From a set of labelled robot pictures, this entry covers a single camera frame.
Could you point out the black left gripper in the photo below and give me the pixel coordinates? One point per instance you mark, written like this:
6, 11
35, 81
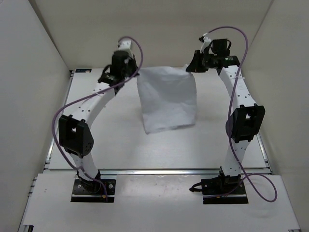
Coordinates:
133, 60

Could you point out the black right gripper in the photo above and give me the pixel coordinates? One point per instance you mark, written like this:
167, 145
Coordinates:
195, 66

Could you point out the white skirt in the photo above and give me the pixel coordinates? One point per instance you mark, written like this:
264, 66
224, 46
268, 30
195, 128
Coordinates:
168, 98

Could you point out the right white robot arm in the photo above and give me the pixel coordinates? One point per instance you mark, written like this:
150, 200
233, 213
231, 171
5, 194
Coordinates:
245, 116

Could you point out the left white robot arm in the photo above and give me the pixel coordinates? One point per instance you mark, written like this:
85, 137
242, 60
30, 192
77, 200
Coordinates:
74, 130

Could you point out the left blue table label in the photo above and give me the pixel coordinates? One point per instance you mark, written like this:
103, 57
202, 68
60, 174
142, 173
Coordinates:
83, 70

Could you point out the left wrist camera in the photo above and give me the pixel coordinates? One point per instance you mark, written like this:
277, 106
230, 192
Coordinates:
125, 45

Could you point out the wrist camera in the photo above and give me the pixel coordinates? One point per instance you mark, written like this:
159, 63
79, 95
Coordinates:
125, 45
205, 40

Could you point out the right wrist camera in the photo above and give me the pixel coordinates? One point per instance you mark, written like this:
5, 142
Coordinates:
205, 40

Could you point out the aluminium table frame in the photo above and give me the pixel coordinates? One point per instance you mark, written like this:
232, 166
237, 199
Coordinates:
154, 174

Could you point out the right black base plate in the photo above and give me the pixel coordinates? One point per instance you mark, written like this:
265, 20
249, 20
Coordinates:
219, 190

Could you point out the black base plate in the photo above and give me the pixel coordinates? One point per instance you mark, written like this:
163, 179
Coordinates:
81, 193
219, 190

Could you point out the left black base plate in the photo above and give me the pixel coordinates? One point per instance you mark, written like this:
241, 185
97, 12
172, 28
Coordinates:
81, 193

